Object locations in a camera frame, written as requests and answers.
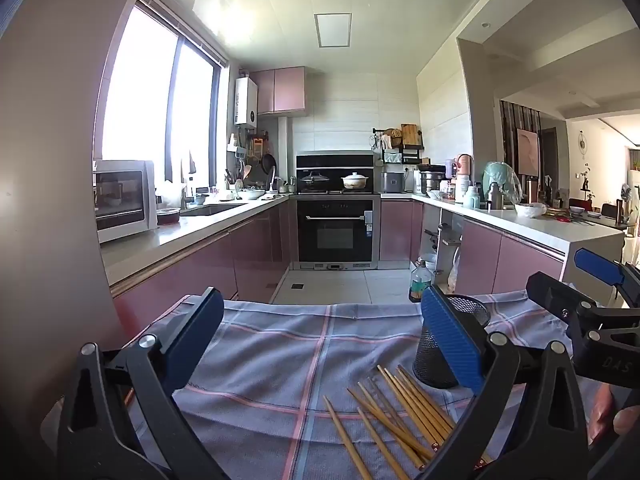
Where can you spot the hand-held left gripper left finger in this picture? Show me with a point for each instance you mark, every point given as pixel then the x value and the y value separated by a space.
pixel 197 332

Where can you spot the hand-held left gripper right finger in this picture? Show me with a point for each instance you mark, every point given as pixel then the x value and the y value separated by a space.
pixel 450 335

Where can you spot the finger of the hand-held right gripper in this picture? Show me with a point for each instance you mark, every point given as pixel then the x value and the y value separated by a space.
pixel 550 292
pixel 597 266

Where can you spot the black mesh utensil holder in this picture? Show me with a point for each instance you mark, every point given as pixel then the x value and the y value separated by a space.
pixel 435 360

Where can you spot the bunch of bamboo chopsticks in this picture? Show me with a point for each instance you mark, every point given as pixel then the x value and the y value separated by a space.
pixel 422 407

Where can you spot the person's right hand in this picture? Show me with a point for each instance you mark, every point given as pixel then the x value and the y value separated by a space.
pixel 600 420

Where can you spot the dining table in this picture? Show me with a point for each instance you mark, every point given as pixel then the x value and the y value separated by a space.
pixel 600 220

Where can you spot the cooking oil bottle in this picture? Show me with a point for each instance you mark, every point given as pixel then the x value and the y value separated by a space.
pixel 420 285

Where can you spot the pink sink counter cabinet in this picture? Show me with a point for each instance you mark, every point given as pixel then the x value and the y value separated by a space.
pixel 200 260

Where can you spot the pink peninsula counter cabinet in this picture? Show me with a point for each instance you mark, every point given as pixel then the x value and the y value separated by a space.
pixel 480 255

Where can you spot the grey plaid tablecloth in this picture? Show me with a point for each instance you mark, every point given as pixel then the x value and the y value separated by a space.
pixel 280 350

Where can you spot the white bowl with plastic wrap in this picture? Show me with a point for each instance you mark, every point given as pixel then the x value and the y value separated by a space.
pixel 530 210

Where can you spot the steel thermos bottle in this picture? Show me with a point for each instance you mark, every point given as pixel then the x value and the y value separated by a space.
pixel 495 197

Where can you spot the dark red bowl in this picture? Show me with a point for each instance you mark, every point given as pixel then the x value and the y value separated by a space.
pixel 168 217

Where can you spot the pale green jar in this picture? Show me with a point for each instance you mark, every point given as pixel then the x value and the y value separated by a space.
pixel 471 199

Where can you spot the green plastic-covered appliance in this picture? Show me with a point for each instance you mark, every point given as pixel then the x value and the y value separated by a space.
pixel 500 175

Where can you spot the chrome sink faucet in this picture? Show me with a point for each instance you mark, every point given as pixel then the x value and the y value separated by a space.
pixel 185 199

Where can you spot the steel stock pot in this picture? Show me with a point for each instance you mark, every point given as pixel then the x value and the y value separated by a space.
pixel 432 182

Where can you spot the black built-in oven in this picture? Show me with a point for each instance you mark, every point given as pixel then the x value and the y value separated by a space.
pixel 335 232

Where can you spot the pink kettle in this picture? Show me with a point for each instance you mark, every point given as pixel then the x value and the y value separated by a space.
pixel 462 165

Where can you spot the white countertop oven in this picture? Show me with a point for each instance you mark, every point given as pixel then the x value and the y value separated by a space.
pixel 122 195

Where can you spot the wooden slat screen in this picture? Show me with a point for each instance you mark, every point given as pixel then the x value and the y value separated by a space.
pixel 510 125

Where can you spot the white casserole pot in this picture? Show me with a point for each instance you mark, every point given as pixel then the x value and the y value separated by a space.
pixel 355 181

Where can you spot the black frying pan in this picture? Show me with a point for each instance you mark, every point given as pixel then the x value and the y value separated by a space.
pixel 269 162

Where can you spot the black wok with glass lid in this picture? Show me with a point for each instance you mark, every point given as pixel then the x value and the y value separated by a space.
pixel 315 180

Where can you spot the wooden cutting board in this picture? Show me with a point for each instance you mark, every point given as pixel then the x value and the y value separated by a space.
pixel 410 135

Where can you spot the black range hood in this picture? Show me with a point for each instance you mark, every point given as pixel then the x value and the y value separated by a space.
pixel 335 162

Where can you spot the silver refrigerator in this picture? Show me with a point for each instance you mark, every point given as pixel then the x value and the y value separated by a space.
pixel 50 185

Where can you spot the white gas water heater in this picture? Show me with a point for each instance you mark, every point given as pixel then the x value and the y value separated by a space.
pixel 246 102

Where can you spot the kitchen window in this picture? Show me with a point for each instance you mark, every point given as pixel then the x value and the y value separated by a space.
pixel 145 100

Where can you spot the ceiling light panel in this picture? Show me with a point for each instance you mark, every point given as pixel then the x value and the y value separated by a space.
pixel 333 30

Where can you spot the wall clock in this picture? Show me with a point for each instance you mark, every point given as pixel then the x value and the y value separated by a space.
pixel 583 142

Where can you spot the pink wall picture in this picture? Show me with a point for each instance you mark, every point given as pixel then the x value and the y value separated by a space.
pixel 527 152

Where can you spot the black wall rack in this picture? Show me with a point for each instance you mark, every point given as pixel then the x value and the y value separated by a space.
pixel 410 152

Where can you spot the pink wall cabinet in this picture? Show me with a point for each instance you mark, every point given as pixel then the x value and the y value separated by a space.
pixel 280 91

